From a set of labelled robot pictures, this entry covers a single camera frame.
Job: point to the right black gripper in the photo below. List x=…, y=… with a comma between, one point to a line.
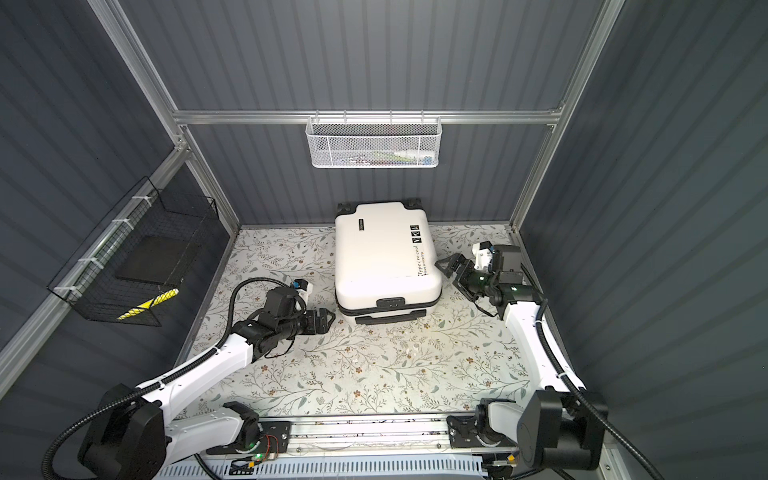
x=457, y=259

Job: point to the white perforated vent panel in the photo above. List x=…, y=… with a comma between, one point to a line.
x=440, y=466

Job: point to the yellow black striped item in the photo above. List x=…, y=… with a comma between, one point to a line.
x=148, y=305

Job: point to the aluminium mounting rail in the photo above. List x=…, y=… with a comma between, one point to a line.
x=395, y=431

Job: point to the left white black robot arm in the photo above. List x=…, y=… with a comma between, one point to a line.
x=174, y=396

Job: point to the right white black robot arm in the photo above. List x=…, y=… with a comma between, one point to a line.
x=540, y=372

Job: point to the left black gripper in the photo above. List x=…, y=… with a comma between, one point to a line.
x=314, y=328

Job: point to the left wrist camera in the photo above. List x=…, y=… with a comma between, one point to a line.
x=304, y=288

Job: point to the black wire mesh basket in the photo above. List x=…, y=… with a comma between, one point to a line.
x=145, y=251

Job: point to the black hard-shell suitcase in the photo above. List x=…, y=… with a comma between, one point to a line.
x=384, y=261

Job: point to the white wire mesh basket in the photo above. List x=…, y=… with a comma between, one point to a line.
x=389, y=145

